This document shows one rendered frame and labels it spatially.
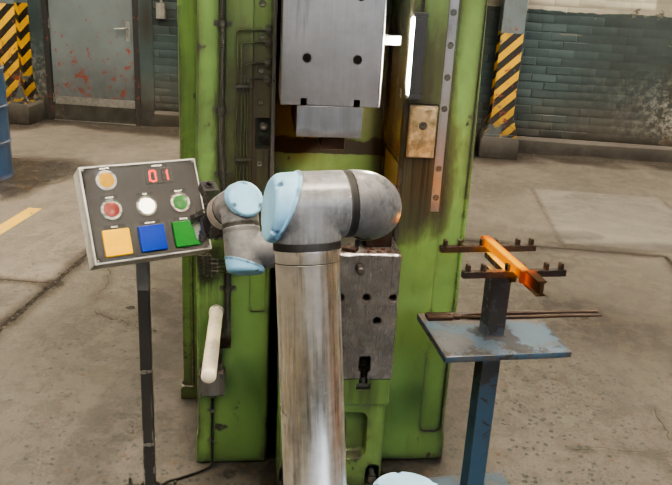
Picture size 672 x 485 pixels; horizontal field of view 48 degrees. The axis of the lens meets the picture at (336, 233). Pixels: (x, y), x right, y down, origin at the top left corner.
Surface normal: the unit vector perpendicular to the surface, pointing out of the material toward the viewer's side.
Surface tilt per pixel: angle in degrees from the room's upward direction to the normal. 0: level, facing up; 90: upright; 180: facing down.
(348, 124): 90
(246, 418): 90
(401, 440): 90
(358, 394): 90
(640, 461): 0
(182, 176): 60
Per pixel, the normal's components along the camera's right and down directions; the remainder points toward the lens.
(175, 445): 0.05, -0.94
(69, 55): -0.10, 0.32
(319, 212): 0.32, 0.08
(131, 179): 0.47, -0.21
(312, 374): 0.05, 0.09
